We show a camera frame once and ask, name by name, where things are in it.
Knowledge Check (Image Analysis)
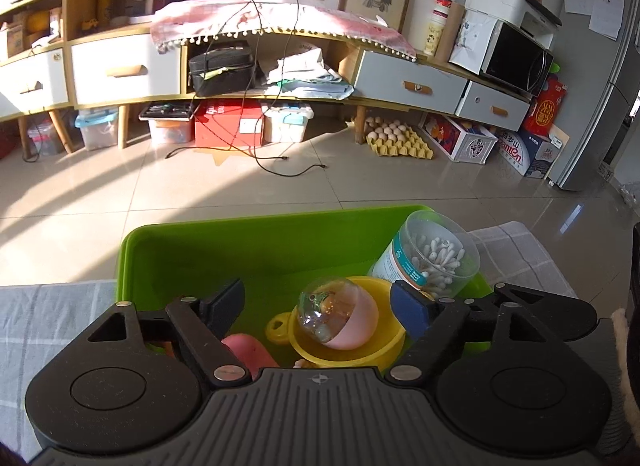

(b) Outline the yellow toy pot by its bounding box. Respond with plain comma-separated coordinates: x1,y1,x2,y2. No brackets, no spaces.
265,276,406,372

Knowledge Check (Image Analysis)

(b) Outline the pink rubber chicken toy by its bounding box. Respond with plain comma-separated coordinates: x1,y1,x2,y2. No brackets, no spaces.
221,334,279,379

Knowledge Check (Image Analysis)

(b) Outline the clear cotton swab jar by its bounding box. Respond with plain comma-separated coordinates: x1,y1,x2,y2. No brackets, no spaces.
368,209,480,298

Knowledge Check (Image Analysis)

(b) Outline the pink clear capsule ball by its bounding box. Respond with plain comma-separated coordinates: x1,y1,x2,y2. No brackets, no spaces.
296,278,380,351

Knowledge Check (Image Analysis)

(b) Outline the grey checked tablecloth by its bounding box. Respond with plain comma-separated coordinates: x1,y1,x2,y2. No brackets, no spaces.
0,221,576,460

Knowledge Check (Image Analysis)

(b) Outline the yellow egg tray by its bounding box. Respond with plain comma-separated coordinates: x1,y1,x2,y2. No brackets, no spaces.
364,117,434,160

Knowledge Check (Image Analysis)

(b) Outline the red cardboard box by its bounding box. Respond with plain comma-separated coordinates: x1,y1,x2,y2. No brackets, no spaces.
193,100,264,149

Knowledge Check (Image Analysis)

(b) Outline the black bag on shelf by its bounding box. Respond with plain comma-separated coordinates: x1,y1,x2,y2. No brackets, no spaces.
188,41,262,97

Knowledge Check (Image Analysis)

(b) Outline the black microwave oven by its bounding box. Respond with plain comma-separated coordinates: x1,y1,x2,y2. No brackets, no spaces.
449,10,553,97

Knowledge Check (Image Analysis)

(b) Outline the wooden white tv cabinet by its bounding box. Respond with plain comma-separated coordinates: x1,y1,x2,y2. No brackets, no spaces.
1,0,529,144

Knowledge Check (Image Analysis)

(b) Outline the pink lace table runner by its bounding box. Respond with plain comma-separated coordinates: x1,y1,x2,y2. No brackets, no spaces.
150,0,418,62

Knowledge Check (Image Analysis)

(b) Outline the white printer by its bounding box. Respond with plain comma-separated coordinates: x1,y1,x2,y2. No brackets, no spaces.
465,0,562,50

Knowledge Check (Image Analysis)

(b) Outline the silver refrigerator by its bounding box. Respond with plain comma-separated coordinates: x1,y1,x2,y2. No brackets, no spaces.
549,0,639,192

